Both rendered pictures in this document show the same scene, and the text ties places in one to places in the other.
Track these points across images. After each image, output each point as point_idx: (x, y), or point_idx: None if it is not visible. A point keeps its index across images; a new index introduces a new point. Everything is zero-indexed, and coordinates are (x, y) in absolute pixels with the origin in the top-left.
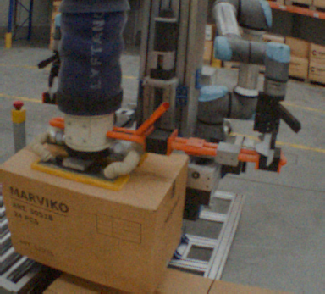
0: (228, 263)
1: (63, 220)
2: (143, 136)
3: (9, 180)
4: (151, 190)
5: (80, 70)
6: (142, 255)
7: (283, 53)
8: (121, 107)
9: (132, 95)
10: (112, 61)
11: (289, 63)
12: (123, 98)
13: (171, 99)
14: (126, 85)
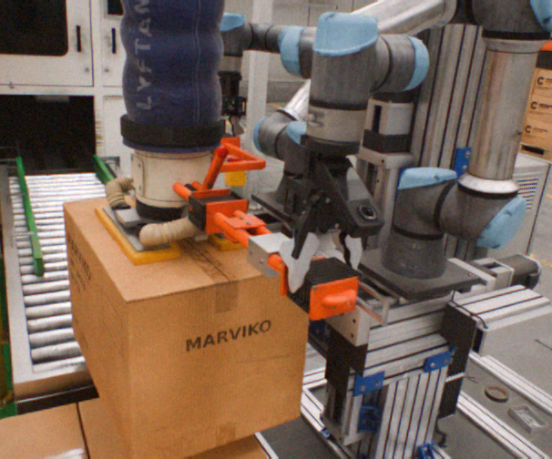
0: None
1: (89, 292)
2: None
3: (66, 222)
4: (175, 279)
5: (128, 77)
6: (125, 381)
7: (330, 32)
8: (536, 244)
9: None
10: (173, 71)
11: (352, 58)
12: (550, 234)
13: (385, 186)
14: None
